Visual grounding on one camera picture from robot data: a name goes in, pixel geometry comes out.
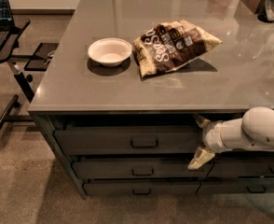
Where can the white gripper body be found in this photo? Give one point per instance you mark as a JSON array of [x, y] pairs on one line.
[[211, 135]]

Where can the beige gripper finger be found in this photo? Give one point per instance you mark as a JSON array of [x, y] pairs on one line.
[[201, 156], [201, 121]]

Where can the grey drawer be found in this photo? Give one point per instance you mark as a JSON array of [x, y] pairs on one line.
[[128, 140], [125, 168], [141, 187], [225, 187], [243, 164]]

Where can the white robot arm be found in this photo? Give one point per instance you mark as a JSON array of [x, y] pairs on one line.
[[253, 132]]

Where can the grey cabinet counter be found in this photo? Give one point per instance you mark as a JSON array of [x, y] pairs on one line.
[[223, 84]]

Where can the brown chip bag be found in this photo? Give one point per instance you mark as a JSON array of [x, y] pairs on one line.
[[169, 46]]

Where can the white paper bowl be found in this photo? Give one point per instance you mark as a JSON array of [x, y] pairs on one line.
[[110, 52]]

